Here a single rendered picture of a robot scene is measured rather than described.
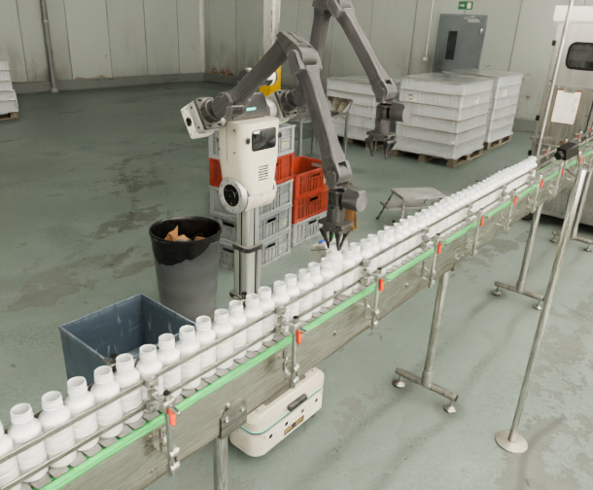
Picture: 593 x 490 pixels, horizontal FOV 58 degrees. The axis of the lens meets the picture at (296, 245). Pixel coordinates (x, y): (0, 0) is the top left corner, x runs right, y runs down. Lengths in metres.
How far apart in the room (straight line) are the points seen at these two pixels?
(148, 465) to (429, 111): 7.19
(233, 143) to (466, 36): 10.23
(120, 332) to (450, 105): 6.60
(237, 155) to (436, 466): 1.68
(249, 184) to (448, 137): 6.02
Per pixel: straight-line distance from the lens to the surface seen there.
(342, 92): 8.98
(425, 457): 2.78
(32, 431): 1.22
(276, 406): 2.55
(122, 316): 2.00
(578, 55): 5.87
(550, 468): 2.96
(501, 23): 11.96
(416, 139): 8.22
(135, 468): 1.40
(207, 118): 2.06
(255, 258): 2.42
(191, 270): 3.33
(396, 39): 12.94
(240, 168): 2.20
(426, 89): 8.11
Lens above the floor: 1.89
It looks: 23 degrees down
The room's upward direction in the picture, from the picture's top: 3 degrees clockwise
